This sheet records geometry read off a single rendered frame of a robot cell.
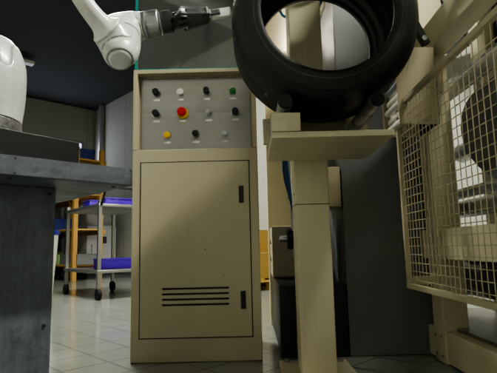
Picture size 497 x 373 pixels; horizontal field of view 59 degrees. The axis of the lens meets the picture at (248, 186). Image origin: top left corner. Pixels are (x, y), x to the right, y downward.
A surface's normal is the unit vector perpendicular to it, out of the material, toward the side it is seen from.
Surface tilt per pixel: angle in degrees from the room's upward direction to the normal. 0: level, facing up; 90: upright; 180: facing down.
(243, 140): 90
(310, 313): 90
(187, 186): 90
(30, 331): 90
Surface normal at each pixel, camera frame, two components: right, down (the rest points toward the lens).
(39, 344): 0.69, -0.11
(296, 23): -0.01, -0.14
